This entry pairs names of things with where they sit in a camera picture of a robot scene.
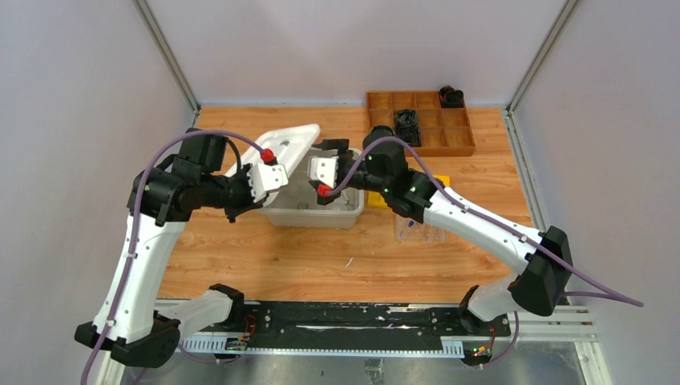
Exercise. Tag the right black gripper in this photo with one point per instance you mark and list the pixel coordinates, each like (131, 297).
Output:
(342, 146)

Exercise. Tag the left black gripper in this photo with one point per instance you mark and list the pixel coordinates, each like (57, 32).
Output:
(243, 188)

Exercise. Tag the beige plastic bin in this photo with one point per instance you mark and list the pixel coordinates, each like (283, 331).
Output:
(342, 213)

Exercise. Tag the white plastic lid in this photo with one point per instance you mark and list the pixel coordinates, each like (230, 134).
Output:
(289, 145)

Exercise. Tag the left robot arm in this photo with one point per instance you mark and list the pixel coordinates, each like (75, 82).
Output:
(163, 197)

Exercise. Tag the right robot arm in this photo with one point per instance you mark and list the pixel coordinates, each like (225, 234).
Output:
(539, 261)

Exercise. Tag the yellow test tube rack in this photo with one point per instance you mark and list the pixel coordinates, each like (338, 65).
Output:
(375, 200)

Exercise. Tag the wooden compartment tray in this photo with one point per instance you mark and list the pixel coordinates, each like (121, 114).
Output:
(428, 128)

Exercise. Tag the clear plastic tube rack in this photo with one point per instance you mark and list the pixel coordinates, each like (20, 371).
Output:
(422, 232)

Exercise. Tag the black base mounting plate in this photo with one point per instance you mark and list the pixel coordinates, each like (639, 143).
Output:
(356, 326)

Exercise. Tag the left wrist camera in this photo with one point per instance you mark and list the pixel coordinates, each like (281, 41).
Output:
(267, 177)

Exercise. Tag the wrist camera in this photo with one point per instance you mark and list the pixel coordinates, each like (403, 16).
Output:
(323, 169)
(267, 177)

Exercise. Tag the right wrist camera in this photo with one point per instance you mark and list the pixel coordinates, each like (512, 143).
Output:
(323, 169)

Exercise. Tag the black strap coil corner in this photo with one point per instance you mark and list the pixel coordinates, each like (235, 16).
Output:
(449, 97)

